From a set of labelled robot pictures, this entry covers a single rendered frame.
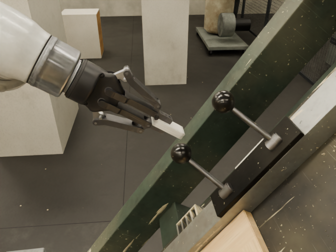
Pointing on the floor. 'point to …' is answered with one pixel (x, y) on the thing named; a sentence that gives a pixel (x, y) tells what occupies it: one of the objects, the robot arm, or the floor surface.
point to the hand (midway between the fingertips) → (167, 126)
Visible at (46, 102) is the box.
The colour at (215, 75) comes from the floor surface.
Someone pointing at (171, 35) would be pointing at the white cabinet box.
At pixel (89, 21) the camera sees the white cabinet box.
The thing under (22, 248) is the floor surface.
